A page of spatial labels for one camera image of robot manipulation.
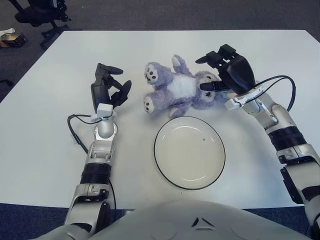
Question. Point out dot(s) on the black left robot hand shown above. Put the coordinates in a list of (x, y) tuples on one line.
[(100, 93)]

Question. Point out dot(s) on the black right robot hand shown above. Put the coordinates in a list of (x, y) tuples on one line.
[(237, 73)]

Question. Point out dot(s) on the purple plush rabbit doll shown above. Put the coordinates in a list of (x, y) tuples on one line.
[(180, 87)]

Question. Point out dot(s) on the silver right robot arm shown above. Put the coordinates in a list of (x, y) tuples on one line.
[(287, 135)]

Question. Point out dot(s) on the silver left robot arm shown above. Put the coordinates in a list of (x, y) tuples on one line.
[(98, 155)]

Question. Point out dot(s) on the white plate with black rim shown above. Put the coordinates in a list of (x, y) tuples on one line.
[(189, 152)]

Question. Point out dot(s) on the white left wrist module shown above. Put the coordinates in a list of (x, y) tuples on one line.
[(104, 109)]

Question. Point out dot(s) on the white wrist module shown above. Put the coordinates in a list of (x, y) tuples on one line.
[(231, 105), (104, 109)]

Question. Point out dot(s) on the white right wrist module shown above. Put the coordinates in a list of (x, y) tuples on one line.
[(231, 105)]

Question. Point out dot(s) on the black office chair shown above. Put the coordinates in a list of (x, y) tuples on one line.
[(37, 18)]

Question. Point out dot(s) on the brown cardboard box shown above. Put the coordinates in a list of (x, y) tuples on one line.
[(13, 39)]

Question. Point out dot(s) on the white crumpled paper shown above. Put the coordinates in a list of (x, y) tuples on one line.
[(7, 31)]

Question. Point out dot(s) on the grey robot torso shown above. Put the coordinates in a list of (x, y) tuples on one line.
[(175, 220)]

